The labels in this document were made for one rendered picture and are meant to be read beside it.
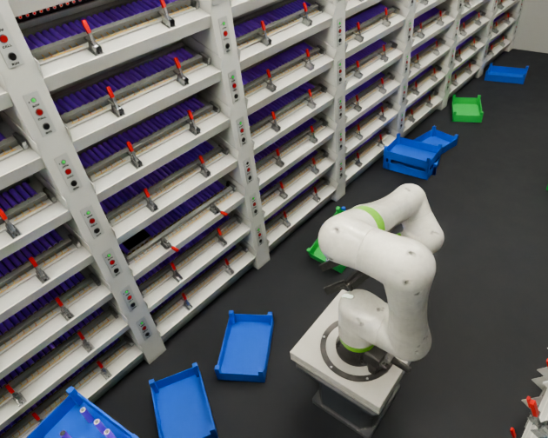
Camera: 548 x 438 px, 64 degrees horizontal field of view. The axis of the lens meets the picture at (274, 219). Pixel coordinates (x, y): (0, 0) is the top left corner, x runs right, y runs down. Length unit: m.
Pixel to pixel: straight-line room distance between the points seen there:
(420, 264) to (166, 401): 1.29
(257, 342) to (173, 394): 0.40
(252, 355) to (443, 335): 0.82
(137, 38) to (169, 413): 1.38
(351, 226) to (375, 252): 0.09
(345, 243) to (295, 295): 1.16
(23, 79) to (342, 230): 0.90
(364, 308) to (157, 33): 1.07
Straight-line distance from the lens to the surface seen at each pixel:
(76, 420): 1.56
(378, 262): 0.99
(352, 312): 1.36
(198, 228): 1.85
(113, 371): 1.99
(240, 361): 1.97
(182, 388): 1.96
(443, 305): 2.16
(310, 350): 1.57
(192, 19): 1.61
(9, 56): 1.32
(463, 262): 2.37
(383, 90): 2.79
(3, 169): 1.40
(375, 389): 1.51
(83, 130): 1.46
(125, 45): 1.47
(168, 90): 1.59
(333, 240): 1.03
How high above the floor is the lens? 1.64
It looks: 39 degrees down
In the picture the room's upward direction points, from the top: 8 degrees counter-clockwise
